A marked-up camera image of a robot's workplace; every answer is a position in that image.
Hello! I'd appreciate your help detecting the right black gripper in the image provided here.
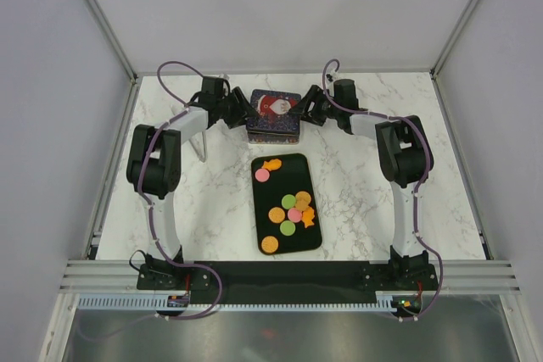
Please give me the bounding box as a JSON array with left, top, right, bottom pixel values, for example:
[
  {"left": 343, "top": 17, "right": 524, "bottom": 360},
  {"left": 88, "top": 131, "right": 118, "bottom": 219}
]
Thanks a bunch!
[{"left": 288, "top": 86, "right": 340, "bottom": 128}]

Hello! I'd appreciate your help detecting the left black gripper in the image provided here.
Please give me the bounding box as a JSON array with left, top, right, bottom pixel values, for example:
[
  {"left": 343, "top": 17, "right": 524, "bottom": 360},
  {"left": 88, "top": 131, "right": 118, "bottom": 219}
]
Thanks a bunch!
[{"left": 216, "top": 89, "right": 260, "bottom": 131}]

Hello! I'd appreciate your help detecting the gold tin lid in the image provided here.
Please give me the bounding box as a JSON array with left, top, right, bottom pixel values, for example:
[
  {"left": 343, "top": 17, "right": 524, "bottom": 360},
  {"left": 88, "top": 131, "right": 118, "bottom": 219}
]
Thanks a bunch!
[{"left": 246, "top": 89, "right": 301, "bottom": 136}]

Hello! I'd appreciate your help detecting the square cookie tin box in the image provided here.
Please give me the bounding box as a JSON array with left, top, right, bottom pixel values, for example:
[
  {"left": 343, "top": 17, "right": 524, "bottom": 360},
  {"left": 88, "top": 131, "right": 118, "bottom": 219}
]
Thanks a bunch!
[{"left": 247, "top": 131, "right": 300, "bottom": 144}]

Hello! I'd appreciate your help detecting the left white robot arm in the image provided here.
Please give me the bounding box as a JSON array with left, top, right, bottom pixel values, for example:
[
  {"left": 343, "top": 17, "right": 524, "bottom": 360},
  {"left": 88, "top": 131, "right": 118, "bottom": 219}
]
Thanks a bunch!
[{"left": 126, "top": 76, "right": 258, "bottom": 289}]

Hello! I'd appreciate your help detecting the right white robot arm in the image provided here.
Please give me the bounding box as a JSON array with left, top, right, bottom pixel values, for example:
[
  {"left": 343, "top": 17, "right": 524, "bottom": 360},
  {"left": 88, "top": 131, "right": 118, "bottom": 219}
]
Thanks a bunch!
[{"left": 289, "top": 79, "right": 434, "bottom": 290}]

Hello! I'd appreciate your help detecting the orange fish cookie upper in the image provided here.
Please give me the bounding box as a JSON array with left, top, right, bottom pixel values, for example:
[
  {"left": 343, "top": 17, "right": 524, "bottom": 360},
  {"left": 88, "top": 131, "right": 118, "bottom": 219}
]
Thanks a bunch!
[{"left": 261, "top": 159, "right": 283, "bottom": 171}]

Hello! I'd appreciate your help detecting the orange fish cookie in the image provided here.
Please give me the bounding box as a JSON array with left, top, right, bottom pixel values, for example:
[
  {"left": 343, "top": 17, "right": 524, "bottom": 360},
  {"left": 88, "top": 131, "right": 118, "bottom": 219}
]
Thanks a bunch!
[
  {"left": 301, "top": 206, "right": 316, "bottom": 228},
  {"left": 261, "top": 159, "right": 283, "bottom": 171}
]

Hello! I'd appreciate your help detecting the black rectangular tray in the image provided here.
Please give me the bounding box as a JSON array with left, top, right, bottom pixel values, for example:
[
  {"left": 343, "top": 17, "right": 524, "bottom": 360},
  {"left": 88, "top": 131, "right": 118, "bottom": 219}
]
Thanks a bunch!
[{"left": 250, "top": 153, "right": 322, "bottom": 256}]

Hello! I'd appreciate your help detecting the pink round cookie upper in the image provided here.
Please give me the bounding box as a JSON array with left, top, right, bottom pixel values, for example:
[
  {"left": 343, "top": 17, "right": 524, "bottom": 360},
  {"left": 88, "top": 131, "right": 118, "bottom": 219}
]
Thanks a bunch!
[{"left": 255, "top": 168, "right": 270, "bottom": 182}]

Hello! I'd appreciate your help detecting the pink round cookie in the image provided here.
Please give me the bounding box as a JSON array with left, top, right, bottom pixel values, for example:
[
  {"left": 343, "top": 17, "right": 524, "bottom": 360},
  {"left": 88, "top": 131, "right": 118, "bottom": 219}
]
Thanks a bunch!
[
  {"left": 287, "top": 208, "right": 303, "bottom": 223},
  {"left": 255, "top": 168, "right": 270, "bottom": 182}
]

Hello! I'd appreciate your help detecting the dotted tan cookie upper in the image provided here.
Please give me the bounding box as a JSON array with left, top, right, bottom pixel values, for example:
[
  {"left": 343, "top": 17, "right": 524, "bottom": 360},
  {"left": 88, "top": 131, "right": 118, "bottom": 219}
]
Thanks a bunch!
[{"left": 295, "top": 191, "right": 312, "bottom": 203}]

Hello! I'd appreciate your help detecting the dotted tan cookie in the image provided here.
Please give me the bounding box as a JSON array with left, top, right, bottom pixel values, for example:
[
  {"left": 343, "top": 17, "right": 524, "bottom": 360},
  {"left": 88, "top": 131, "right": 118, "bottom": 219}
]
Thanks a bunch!
[
  {"left": 295, "top": 191, "right": 312, "bottom": 203},
  {"left": 268, "top": 207, "right": 286, "bottom": 224}
]

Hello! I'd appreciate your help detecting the green round cookie upper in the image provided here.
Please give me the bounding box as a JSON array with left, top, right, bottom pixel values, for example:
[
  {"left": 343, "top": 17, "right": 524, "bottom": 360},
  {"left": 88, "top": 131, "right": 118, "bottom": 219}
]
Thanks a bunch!
[{"left": 281, "top": 194, "right": 297, "bottom": 209}]

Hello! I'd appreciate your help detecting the green round cookie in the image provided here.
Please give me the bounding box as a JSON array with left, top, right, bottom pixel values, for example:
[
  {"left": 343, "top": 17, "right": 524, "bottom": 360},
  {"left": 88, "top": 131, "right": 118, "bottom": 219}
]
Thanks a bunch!
[
  {"left": 281, "top": 194, "right": 297, "bottom": 209},
  {"left": 279, "top": 220, "right": 296, "bottom": 237}
]

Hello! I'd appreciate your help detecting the tan leaf cookie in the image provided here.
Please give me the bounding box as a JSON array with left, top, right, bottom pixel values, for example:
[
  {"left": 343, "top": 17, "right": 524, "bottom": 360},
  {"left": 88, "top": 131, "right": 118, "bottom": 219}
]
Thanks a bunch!
[{"left": 294, "top": 199, "right": 310, "bottom": 213}]

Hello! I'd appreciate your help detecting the orange fish cookie lower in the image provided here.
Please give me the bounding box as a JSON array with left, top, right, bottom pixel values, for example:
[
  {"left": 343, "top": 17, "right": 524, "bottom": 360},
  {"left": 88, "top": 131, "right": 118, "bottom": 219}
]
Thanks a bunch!
[{"left": 301, "top": 206, "right": 316, "bottom": 228}]

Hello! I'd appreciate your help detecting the pink round cookie lower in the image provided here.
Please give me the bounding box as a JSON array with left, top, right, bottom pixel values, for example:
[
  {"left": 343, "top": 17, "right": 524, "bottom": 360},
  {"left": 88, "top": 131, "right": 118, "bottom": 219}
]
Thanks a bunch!
[{"left": 287, "top": 208, "right": 303, "bottom": 223}]

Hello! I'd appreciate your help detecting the dotted tan cookie middle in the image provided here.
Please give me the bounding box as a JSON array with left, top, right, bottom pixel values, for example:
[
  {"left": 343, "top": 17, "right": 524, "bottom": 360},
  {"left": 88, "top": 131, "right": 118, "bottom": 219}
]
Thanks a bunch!
[{"left": 268, "top": 207, "right": 286, "bottom": 224}]

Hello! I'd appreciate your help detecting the green round cookie lower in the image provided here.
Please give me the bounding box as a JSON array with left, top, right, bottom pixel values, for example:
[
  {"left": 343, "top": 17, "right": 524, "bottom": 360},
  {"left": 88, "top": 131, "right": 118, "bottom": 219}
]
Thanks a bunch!
[{"left": 279, "top": 220, "right": 296, "bottom": 237}]

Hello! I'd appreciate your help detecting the dotted orange cookie bottom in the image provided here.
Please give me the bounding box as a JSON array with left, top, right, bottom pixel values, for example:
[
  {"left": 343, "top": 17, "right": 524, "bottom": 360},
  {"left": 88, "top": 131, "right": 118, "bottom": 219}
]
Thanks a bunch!
[{"left": 260, "top": 236, "right": 279, "bottom": 254}]

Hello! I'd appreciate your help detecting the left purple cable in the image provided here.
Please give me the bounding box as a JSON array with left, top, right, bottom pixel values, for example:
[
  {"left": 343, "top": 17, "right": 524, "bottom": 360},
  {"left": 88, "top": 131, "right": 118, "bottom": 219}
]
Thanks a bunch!
[{"left": 135, "top": 60, "right": 224, "bottom": 320}]

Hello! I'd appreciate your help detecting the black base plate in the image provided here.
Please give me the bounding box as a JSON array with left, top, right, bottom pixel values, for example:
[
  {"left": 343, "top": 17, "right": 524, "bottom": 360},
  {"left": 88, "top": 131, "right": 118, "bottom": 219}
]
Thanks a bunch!
[{"left": 137, "top": 260, "right": 438, "bottom": 304}]

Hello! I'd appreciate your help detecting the grey slotted cable duct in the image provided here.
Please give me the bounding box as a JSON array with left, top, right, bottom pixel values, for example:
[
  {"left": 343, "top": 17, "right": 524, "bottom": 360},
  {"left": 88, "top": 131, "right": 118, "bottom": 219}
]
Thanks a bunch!
[{"left": 77, "top": 293, "right": 399, "bottom": 313}]

